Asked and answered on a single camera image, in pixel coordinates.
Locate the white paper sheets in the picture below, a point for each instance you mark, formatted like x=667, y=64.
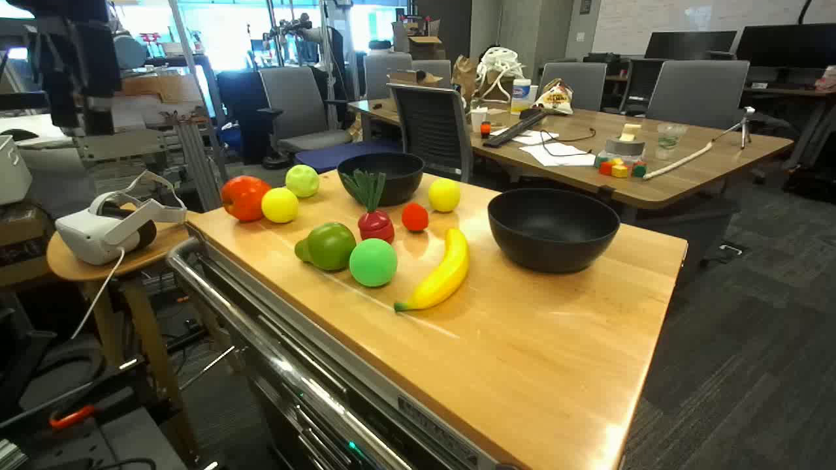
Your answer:
x=558, y=154

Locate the round wooden stool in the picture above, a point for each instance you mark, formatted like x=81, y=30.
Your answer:
x=170, y=235

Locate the metal tool cart cabinet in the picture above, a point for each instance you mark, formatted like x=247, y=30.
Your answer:
x=433, y=440

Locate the clear plastic container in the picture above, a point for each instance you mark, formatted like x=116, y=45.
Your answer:
x=627, y=147

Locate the yellow round toy fruit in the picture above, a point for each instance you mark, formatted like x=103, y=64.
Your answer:
x=444, y=195
x=279, y=204

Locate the black keyboard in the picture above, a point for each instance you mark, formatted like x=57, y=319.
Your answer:
x=512, y=130

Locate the red orange tomato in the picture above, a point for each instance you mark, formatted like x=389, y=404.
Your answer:
x=244, y=199

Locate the aluminium frame stand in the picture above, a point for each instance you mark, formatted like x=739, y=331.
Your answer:
x=200, y=165

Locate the grey fabric office chair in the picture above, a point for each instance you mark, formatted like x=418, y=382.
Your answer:
x=696, y=93
x=388, y=74
x=295, y=106
x=576, y=81

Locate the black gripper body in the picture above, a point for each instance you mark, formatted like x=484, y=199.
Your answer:
x=79, y=44

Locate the bright green toy ball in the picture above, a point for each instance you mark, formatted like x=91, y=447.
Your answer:
x=372, y=262

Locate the beige crumpled object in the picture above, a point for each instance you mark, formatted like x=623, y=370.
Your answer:
x=558, y=98

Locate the white net bag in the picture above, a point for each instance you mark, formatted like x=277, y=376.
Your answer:
x=500, y=67

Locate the red toy radish green leaves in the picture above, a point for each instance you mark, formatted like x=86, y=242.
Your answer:
x=377, y=226

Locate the green toy pear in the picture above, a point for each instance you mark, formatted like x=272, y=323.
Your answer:
x=329, y=247

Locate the black mesh office chair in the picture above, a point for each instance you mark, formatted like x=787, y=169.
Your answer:
x=431, y=132

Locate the white plastic stick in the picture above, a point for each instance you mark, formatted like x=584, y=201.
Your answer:
x=687, y=161

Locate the white plastic device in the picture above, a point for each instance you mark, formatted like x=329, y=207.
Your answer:
x=13, y=173

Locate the wooden meeting table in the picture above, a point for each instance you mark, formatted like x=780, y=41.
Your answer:
x=696, y=165

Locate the clear plastic cup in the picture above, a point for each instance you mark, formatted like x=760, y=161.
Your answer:
x=671, y=135

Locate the black computer monitor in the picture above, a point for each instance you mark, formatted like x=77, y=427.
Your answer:
x=687, y=45
x=785, y=49

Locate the white VR headset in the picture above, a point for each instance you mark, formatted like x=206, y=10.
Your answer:
x=95, y=235

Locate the colourful toy blocks cluster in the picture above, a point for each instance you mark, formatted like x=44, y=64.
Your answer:
x=616, y=169

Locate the yellow toy banana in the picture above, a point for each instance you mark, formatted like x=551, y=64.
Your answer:
x=444, y=276

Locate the clear water bottle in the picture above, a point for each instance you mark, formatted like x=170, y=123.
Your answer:
x=524, y=96

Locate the black plastic bowl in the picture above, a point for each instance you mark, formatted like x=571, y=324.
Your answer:
x=402, y=178
x=551, y=242

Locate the small red toy fruit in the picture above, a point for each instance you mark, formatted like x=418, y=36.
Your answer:
x=417, y=217

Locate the brown cardboard box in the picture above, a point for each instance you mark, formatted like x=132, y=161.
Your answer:
x=426, y=49

